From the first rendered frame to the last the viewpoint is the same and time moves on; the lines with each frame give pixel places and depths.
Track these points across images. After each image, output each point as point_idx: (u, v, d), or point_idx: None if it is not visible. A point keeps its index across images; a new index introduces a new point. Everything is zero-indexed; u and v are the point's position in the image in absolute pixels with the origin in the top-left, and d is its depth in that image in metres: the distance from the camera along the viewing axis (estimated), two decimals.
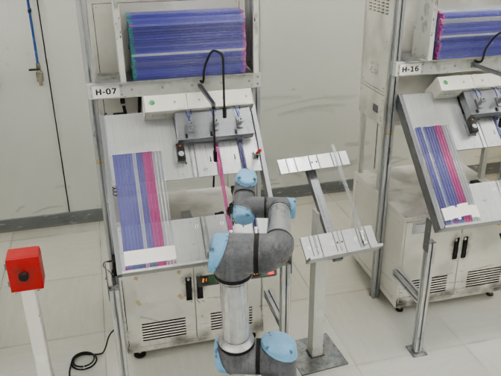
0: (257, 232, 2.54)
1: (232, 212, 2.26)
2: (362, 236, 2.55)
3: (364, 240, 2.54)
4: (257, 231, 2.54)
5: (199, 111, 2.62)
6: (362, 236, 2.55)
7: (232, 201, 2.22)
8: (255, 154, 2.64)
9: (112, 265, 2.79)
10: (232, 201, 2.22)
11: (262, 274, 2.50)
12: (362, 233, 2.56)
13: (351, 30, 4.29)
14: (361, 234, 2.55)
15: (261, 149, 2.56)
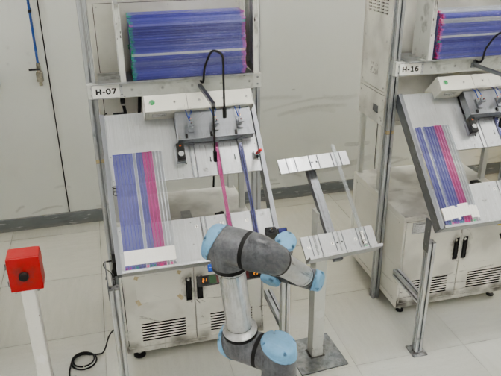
0: None
1: None
2: (362, 236, 2.55)
3: (364, 240, 2.54)
4: None
5: (199, 111, 2.62)
6: (362, 236, 2.55)
7: None
8: (255, 154, 2.64)
9: (112, 265, 2.79)
10: None
11: None
12: (362, 233, 2.56)
13: (351, 30, 4.29)
14: (361, 234, 2.55)
15: (261, 149, 2.56)
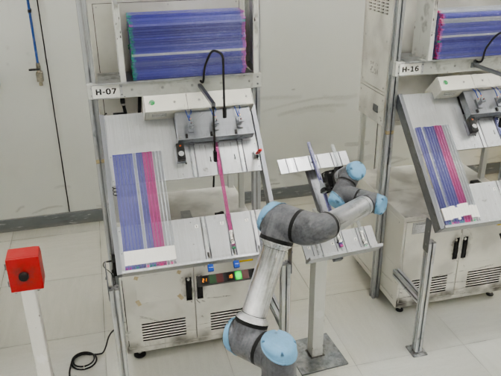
0: (338, 233, 2.53)
1: None
2: (362, 236, 2.55)
3: (364, 240, 2.54)
4: (338, 233, 2.53)
5: (199, 111, 2.62)
6: (362, 236, 2.55)
7: None
8: (255, 154, 2.64)
9: (112, 265, 2.79)
10: None
11: None
12: (362, 233, 2.56)
13: (351, 30, 4.29)
14: (361, 234, 2.55)
15: (261, 149, 2.56)
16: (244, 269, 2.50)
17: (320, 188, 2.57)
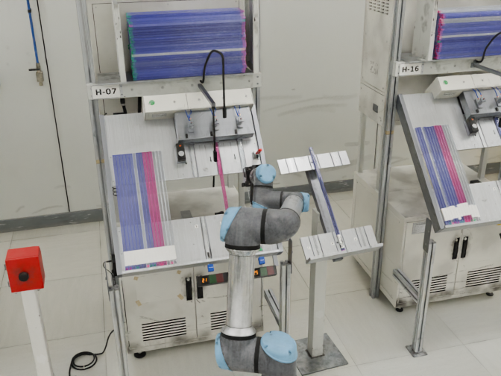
0: (341, 239, 2.52)
1: None
2: None
3: None
4: (341, 239, 2.52)
5: (199, 111, 2.62)
6: None
7: None
8: (255, 154, 2.64)
9: (112, 265, 2.79)
10: None
11: (262, 274, 2.50)
12: None
13: (351, 30, 4.29)
14: None
15: (261, 149, 2.56)
16: None
17: (244, 181, 2.57)
